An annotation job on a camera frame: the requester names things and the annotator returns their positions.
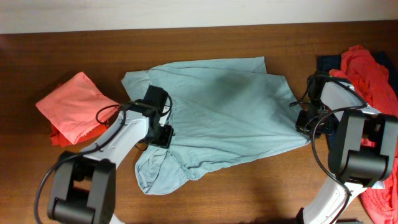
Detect light blue t-shirt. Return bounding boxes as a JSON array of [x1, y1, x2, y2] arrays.
[[122, 57, 309, 195]]

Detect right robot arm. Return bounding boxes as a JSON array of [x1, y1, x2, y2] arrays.
[[295, 71, 397, 223]]

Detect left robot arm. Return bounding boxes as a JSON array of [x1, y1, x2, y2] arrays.
[[47, 97, 173, 224]]

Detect dark navy garment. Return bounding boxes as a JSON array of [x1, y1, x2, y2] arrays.
[[317, 51, 398, 150]]

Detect red crumpled garment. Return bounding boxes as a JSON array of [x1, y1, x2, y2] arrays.
[[328, 45, 398, 224]]

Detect folded salmon pink shirt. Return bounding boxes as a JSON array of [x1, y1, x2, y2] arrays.
[[35, 72, 119, 143]]

